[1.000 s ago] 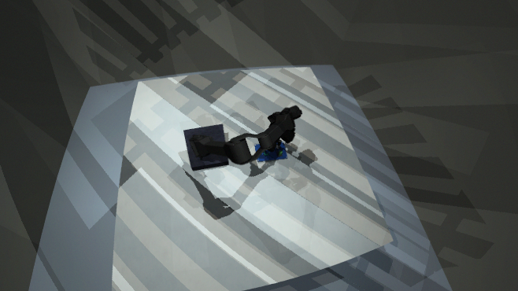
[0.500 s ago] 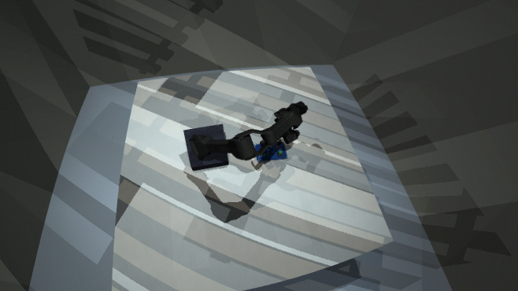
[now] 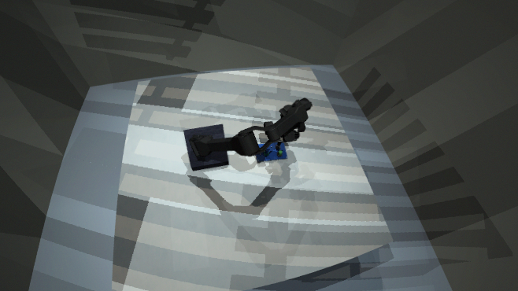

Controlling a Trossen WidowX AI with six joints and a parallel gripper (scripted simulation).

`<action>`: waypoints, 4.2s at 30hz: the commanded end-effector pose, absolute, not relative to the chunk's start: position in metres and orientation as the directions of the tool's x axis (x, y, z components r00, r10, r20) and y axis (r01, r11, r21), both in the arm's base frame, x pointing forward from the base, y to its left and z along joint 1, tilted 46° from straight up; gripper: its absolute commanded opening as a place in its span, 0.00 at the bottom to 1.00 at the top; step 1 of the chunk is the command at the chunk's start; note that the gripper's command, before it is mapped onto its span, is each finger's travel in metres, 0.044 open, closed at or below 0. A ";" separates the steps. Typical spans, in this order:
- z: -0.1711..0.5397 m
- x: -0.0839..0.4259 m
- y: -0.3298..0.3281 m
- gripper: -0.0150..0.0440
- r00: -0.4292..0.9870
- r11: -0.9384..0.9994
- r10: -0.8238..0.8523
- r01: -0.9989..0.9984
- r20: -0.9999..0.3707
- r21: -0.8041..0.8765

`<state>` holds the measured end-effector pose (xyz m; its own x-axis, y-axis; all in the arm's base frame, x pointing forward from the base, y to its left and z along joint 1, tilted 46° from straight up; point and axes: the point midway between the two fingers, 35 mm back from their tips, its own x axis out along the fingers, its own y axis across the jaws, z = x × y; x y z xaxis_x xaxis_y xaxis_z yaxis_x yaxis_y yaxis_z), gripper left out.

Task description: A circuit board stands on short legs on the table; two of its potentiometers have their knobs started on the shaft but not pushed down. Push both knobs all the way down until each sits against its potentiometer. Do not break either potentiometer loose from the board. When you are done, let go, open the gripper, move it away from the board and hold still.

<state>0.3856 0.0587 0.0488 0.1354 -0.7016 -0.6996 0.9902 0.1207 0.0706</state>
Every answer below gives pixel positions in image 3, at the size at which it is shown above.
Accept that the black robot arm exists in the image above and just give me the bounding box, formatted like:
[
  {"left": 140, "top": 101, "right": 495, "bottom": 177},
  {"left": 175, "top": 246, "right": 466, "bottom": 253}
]
[{"left": 189, "top": 98, "right": 312, "bottom": 157}]

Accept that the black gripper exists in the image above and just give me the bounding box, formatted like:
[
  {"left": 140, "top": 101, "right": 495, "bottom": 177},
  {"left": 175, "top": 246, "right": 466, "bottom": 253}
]
[{"left": 264, "top": 121, "right": 305, "bottom": 132}]

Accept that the blue circuit board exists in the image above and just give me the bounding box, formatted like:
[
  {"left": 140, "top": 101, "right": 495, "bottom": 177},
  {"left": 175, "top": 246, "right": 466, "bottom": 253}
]
[{"left": 257, "top": 140, "right": 288, "bottom": 162}]

